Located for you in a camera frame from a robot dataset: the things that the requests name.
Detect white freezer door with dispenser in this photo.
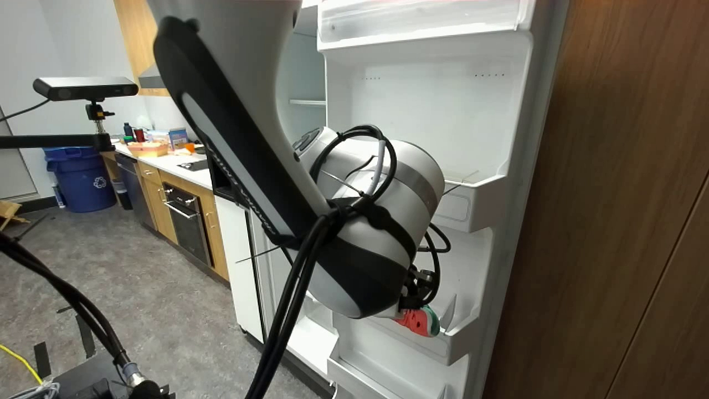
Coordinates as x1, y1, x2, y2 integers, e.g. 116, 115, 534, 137
214, 196, 280, 346

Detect black built-in oven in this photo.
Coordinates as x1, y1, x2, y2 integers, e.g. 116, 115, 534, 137
163, 185, 217, 270

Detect white door compartment cover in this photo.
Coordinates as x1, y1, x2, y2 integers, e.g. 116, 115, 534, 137
317, 0, 539, 53

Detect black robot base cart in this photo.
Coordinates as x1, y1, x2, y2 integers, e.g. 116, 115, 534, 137
10, 348, 178, 399

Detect white door shelf with divider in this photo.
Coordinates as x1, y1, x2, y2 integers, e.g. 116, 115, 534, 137
330, 293, 484, 369

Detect wooden tray on counter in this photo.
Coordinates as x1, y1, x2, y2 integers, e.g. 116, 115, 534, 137
127, 139, 174, 158

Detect black bar-shaped stereo camera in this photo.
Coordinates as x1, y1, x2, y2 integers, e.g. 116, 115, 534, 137
31, 75, 143, 103

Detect white door shelf bin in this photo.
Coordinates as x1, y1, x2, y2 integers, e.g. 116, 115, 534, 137
430, 171, 512, 235

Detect narrow white door shelf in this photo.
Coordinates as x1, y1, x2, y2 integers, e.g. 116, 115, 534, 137
325, 353, 475, 399

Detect wooden kitchen counter cabinets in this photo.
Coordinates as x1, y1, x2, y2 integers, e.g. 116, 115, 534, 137
111, 139, 232, 283

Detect black camera mounting stand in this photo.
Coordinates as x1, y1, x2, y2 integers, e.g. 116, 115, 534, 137
0, 98, 117, 150

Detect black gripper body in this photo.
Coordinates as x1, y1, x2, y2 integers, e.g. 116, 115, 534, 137
399, 268, 441, 312

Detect yellow cable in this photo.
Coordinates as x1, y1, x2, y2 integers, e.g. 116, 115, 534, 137
0, 342, 50, 387

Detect blue recycling bin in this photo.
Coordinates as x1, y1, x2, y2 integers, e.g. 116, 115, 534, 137
43, 144, 117, 218

